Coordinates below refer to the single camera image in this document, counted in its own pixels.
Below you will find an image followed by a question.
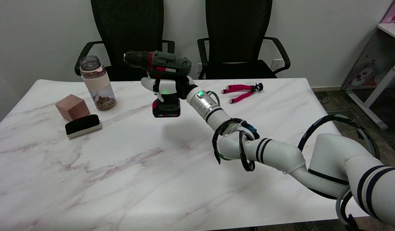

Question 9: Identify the white desk with cartoon panel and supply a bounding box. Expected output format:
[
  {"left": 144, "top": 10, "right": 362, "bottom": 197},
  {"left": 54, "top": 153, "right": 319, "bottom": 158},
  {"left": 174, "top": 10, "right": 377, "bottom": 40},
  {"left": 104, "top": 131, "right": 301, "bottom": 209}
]
[{"left": 342, "top": 0, "right": 395, "bottom": 130}]

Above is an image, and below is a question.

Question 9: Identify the large black cable loop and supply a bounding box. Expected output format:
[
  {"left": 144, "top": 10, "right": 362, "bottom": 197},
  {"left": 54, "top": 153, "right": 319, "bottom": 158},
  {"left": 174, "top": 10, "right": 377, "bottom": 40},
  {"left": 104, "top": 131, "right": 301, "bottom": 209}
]
[{"left": 297, "top": 114, "right": 381, "bottom": 161}]

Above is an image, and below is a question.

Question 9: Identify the brown wooden cube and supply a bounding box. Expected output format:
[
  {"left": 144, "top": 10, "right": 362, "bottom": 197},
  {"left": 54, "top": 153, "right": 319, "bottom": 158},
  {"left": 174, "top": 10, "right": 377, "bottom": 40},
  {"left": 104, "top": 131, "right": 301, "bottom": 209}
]
[{"left": 55, "top": 94, "right": 91, "bottom": 122}]

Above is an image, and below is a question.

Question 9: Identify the black mesh office chair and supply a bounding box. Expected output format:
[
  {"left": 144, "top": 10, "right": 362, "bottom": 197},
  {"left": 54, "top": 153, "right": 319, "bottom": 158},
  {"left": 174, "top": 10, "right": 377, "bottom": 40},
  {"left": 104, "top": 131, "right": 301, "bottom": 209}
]
[
  {"left": 197, "top": 0, "right": 291, "bottom": 80},
  {"left": 75, "top": 0, "right": 175, "bottom": 81}
]

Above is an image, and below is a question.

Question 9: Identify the glass jar with nuts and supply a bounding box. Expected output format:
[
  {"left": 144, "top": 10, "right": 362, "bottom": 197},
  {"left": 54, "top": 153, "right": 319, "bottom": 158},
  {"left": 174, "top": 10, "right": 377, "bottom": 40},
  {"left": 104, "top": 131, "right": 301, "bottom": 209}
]
[{"left": 80, "top": 56, "right": 117, "bottom": 112}]

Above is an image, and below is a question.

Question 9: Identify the black cable bundle on forearm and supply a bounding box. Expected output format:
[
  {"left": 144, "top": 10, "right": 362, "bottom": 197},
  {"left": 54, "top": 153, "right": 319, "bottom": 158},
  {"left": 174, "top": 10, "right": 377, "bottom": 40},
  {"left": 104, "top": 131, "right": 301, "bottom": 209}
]
[{"left": 212, "top": 118, "right": 260, "bottom": 172}]

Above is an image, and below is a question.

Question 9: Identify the green red power screwdriver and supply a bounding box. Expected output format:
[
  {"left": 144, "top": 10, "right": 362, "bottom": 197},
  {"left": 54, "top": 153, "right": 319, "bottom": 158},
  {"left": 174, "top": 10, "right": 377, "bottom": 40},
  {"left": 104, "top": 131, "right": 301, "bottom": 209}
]
[{"left": 123, "top": 50, "right": 192, "bottom": 118}]

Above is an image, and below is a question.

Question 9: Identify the metal floor vent grille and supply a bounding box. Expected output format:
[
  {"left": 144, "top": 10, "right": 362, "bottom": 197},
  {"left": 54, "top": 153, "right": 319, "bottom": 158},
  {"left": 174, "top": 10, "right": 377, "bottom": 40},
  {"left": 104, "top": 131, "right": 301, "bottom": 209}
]
[{"left": 326, "top": 110, "right": 360, "bottom": 121}]

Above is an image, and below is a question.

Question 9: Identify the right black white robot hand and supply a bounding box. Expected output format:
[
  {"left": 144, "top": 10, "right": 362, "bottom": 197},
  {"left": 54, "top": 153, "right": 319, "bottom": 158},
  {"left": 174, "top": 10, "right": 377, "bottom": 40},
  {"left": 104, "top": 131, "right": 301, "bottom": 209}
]
[{"left": 141, "top": 76, "right": 198, "bottom": 103}]

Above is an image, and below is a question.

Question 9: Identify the grey cable loop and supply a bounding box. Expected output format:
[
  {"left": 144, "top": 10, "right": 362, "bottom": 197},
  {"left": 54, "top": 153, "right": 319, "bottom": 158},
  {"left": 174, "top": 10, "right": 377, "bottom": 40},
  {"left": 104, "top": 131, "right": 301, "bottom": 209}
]
[{"left": 335, "top": 189, "right": 362, "bottom": 231}]

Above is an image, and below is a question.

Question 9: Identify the black whiteboard eraser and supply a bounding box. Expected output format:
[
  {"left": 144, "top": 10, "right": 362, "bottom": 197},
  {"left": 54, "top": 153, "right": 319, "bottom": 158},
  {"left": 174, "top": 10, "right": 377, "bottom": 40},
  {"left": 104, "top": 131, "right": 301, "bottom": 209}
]
[{"left": 65, "top": 114, "right": 102, "bottom": 139}]

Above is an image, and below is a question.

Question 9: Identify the pink flexible mini tripod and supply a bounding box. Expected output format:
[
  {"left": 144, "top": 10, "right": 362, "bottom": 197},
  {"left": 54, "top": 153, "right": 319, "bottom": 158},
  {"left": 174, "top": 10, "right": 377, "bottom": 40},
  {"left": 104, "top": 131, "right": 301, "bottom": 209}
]
[{"left": 221, "top": 82, "right": 263, "bottom": 104}]

